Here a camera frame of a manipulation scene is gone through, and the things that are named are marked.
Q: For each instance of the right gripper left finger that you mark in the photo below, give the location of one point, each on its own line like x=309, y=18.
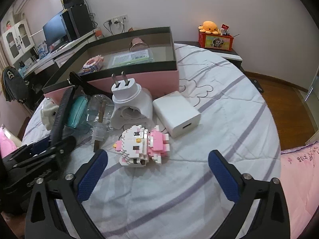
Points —
x=44, y=219

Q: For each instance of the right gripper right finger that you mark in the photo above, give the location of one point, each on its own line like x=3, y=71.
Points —
x=271, y=219

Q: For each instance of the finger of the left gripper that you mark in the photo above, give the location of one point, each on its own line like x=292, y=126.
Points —
x=23, y=157
x=41, y=146

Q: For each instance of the black remote control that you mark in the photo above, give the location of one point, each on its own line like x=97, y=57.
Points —
x=61, y=116

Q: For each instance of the white rabbit night light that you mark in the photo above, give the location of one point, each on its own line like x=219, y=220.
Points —
x=48, y=113

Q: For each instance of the teal heart plastic case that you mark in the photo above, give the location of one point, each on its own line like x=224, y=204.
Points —
x=76, y=115

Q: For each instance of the clear glass bottle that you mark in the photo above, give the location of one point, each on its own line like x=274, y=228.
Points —
x=99, y=112

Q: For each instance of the black hair claw clip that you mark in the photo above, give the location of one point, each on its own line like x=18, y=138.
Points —
x=87, y=88

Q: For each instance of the pink white cat brick figure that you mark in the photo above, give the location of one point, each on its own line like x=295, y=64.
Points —
x=138, y=145

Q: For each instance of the pink donut brick model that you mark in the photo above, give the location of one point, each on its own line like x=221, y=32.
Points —
x=93, y=64

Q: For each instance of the white travel plug adapter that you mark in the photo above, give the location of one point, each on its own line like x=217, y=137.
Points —
x=133, y=104

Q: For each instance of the white usb charger cube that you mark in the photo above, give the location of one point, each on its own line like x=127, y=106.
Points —
x=176, y=114

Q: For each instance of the rose gold metal cup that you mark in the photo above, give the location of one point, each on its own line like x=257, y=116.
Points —
x=137, y=44

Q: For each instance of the pink quilt right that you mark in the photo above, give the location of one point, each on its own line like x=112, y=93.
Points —
x=299, y=179

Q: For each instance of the white desk with drawers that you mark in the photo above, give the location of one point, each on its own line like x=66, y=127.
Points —
x=59, y=56

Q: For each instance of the white striped quilted tablecloth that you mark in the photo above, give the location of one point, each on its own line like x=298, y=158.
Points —
x=181, y=198

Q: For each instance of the white glass door cabinet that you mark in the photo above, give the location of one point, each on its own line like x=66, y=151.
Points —
x=17, y=41

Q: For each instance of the black computer monitor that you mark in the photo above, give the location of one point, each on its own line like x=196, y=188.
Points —
x=54, y=31

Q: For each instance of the orange cap water bottle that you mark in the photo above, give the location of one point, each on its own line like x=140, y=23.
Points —
x=98, y=33

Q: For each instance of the black computer tower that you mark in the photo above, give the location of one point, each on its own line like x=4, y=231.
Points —
x=76, y=21

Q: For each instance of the black bathroom scale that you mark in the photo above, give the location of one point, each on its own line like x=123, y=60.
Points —
x=257, y=85

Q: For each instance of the pink and black storage box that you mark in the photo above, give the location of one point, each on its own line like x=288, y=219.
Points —
x=159, y=77

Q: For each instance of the red cartoon storage box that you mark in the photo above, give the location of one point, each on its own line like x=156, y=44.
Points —
x=211, y=41

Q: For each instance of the orange octopus plush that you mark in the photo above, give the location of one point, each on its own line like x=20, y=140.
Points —
x=209, y=27

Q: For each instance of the wall power outlet strip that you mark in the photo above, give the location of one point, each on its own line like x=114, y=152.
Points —
x=119, y=19

